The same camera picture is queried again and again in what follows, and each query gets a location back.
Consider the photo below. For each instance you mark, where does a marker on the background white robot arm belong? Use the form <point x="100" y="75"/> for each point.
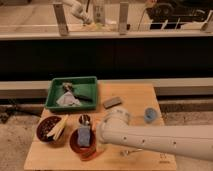
<point x="77" y="10"/>

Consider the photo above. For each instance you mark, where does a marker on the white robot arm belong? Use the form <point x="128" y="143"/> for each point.
<point x="194" y="141"/>

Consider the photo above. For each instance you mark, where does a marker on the green plastic tray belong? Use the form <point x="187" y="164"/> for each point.
<point x="82" y="85"/>

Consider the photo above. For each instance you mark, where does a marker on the grey rectangular block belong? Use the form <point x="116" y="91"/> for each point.
<point x="112" y="102"/>

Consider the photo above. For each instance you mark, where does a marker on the dark cup with utensils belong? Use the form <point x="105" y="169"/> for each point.
<point x="85" y="120"/>

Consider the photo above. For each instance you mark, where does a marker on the crumpled light blue cloth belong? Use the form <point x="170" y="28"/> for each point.
<point x="68" y="99"/>

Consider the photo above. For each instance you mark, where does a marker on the blue cup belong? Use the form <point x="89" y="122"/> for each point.
<point x="150" y="115"/>

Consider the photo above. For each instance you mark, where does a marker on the blue sponge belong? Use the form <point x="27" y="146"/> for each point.
<point x="83" y="136"/>

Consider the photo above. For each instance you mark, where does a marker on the red plate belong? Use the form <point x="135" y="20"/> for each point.
<point x="74" y="145"/>

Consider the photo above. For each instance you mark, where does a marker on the pale yellow banana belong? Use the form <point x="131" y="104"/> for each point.
<point x="57" y="129"/>

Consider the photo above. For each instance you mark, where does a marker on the silver fork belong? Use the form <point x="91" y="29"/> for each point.
<point x="125" y="153"/>

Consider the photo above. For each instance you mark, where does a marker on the dark brown bowl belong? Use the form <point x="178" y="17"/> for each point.
<point x="45" y="127"/>

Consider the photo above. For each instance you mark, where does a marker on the wooden board table mat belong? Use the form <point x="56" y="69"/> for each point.
<point x="58" y="156"/>

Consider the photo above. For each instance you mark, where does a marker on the dark handled brush tool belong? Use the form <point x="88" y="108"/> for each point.
<point x="67" y="86"/>

